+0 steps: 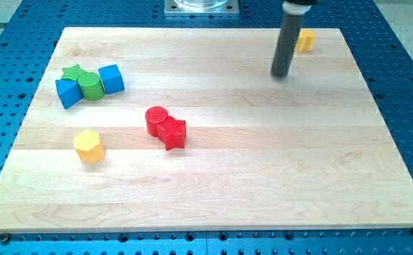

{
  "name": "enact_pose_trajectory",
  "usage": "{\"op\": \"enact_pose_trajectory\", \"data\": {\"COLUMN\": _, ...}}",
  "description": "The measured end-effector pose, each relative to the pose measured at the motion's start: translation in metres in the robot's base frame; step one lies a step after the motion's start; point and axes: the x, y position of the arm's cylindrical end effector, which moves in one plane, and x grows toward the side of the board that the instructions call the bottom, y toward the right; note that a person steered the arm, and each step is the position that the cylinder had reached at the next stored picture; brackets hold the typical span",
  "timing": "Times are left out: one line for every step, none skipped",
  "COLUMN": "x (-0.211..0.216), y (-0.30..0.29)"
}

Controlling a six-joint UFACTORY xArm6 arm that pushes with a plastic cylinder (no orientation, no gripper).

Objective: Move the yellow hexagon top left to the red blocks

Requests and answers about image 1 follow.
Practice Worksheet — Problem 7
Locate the yellow hexagon block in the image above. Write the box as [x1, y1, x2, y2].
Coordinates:
[74, 130, 105, 164]

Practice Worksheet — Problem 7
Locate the red star block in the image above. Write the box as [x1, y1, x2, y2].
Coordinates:
[157, 116, 186, 151]

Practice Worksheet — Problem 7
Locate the red cylinder block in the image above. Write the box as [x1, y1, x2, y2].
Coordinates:
[145, 106, 168, 137]

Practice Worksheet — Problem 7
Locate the wooden board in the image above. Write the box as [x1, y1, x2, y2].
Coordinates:
[0, 27, 413, 233]

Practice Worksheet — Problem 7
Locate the blue cube block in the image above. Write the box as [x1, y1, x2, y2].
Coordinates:
[98, 64, 125, 94]

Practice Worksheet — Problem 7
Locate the green cylinder block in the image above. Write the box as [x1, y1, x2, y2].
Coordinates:
[77, 72, 105, 101]

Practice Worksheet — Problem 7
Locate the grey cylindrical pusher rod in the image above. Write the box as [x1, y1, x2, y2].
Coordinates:
[271, 0, 317, 79]

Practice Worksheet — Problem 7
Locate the yellow heart block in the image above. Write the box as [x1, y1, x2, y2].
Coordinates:
[295, 28, 316, 52]

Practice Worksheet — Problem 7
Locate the blue triangle block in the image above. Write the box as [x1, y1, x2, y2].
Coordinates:
[55, 79, 83, 109]

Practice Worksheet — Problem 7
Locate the green star block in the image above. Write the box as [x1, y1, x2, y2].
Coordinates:
[61, 64, 86, 81]

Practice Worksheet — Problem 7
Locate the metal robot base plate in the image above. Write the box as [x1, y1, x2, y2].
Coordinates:
[164, 0, 239, 16]

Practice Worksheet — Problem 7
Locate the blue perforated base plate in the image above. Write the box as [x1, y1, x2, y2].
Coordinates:
[0, 0, 413, 254]

